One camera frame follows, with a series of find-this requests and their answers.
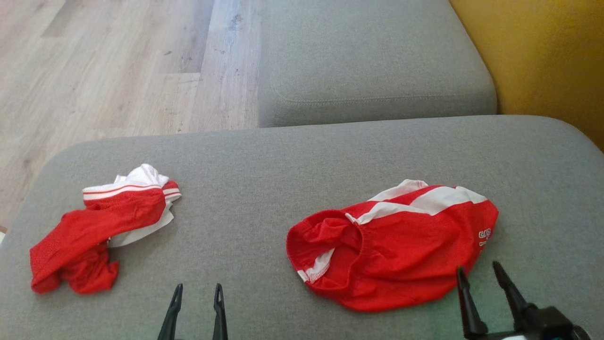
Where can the red white basketball shorts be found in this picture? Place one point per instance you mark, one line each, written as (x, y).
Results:
(406, 255)

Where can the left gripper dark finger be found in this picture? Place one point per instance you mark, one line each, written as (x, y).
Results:
(219, 316)
(171, 316)

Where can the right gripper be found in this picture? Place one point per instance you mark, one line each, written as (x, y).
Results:
(547, 326)

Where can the small grey sofa cushion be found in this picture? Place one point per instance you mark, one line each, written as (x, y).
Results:
(368, 56)

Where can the large grey sofa seat cushion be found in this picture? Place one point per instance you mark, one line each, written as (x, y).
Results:
(245, 189)

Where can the red white basketball jersey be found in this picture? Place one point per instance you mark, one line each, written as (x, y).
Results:
(94, 226)

